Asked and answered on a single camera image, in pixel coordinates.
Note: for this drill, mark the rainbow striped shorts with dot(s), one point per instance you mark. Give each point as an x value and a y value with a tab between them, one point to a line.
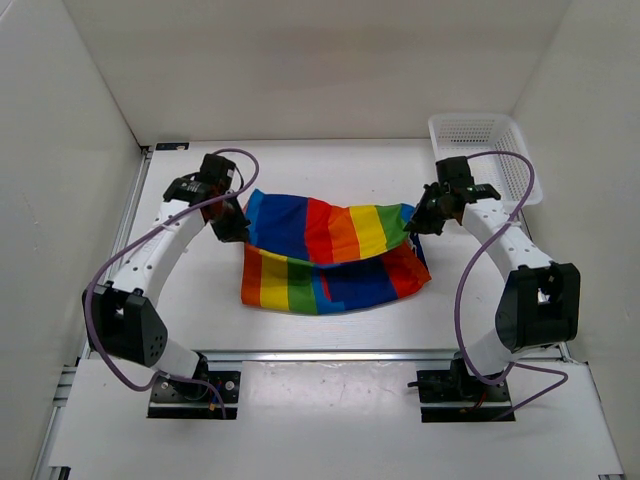
306	256

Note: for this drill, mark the white plastic basket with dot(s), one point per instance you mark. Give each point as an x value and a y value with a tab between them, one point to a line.
496	138

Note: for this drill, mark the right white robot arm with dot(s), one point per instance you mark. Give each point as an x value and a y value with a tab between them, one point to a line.
539	304

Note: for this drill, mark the black corner label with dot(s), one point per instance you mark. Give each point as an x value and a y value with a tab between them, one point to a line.
172	146

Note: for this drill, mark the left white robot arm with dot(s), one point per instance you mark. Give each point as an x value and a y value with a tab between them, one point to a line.
120	312

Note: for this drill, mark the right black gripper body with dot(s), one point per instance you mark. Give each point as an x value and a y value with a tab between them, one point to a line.
428	216

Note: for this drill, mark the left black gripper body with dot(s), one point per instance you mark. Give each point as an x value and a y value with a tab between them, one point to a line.
230	222

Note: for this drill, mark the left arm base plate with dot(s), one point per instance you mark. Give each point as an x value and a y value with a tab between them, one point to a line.
170	399

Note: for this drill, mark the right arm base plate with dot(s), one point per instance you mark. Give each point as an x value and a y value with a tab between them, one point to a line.
449	393

